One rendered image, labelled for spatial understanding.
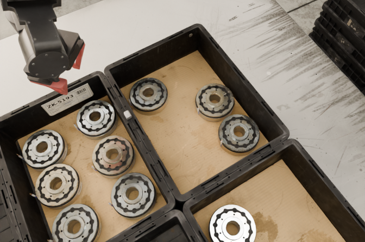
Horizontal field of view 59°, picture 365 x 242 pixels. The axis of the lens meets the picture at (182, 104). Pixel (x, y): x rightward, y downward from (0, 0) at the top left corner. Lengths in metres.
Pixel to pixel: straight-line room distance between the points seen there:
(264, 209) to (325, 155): 0.31
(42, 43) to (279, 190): 0.61
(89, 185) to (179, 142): 0.25
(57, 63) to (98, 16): 0.82
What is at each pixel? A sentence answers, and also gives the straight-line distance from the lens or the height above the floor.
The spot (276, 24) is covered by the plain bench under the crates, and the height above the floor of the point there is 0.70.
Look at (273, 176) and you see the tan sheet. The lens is 0.83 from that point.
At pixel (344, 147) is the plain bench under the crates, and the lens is 1.07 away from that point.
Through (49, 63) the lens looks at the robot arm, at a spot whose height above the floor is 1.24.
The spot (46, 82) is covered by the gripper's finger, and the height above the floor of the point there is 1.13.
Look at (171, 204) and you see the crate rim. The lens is 0.69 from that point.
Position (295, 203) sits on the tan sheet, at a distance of 0.83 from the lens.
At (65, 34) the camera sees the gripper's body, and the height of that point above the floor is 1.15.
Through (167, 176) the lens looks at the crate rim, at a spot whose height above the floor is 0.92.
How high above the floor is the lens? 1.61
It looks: 62 degrees down
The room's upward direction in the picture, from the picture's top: 4 degrees counter-clockwise
